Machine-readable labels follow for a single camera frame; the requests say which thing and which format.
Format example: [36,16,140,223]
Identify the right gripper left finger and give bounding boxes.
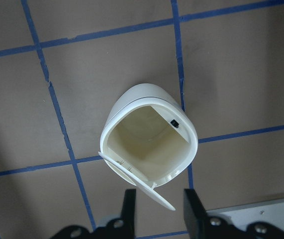
[121,189,136,239]

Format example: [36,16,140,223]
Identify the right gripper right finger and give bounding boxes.
[183,189,207,239]

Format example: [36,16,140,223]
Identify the white trash can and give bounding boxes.
[99,83,198,210]

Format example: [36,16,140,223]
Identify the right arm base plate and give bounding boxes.
[207,198,284,231]

